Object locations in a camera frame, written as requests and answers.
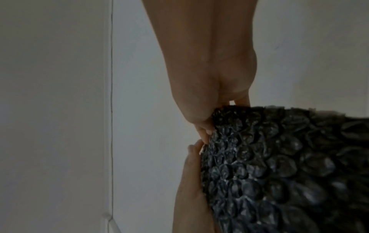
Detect black bubble wrap sheet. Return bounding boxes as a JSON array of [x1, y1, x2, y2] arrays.
[[199, 105, 369, 233]]

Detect person's right hand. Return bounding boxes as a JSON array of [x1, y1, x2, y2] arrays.
[[165, 45, 258, 145]]

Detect person's left hand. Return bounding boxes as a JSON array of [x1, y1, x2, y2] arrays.
[[172, 139, 216, 233]]

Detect person's right forearm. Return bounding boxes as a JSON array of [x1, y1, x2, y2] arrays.
[[141, 0, 258, 53]]

